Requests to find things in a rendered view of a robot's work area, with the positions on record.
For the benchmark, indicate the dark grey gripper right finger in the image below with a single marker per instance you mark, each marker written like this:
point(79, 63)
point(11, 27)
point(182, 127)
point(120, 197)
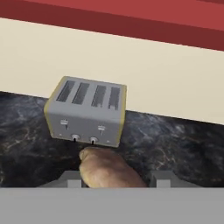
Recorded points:
point(163, 178)

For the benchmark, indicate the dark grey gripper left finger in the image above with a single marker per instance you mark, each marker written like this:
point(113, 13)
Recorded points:
point(70, 178)

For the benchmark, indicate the brown bread loaf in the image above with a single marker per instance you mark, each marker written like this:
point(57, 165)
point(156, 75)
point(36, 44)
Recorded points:
point(108, 170)

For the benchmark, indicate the grey four-slot toaster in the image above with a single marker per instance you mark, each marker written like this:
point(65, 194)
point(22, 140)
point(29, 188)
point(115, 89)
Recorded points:
point(87, 116)

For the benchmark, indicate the red wall cabinets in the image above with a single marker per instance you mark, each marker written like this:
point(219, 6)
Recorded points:
point(122, 17)

